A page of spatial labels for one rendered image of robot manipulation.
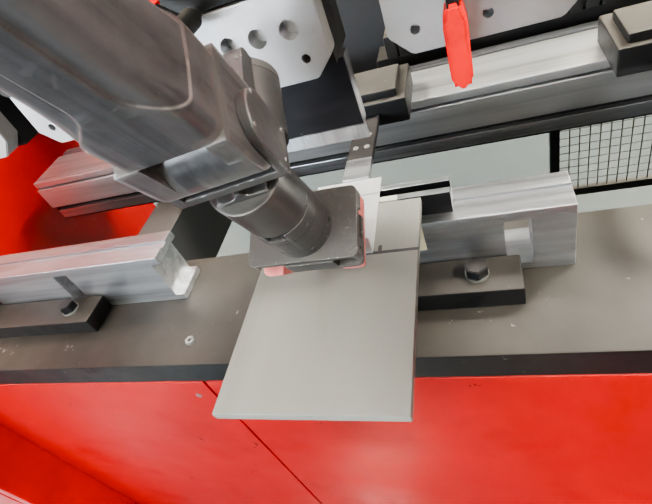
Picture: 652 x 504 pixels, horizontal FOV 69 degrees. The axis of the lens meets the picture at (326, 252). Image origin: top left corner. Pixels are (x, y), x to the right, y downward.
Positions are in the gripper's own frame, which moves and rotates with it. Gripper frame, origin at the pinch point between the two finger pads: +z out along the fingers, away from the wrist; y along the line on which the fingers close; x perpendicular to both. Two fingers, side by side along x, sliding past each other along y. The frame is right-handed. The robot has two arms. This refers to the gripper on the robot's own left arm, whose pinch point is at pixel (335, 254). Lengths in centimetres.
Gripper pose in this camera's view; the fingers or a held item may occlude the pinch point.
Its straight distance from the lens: 49.8
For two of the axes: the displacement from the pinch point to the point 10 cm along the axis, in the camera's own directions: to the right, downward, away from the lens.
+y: -9.4, 1.1, 3.3
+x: 0.1, 9.6, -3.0
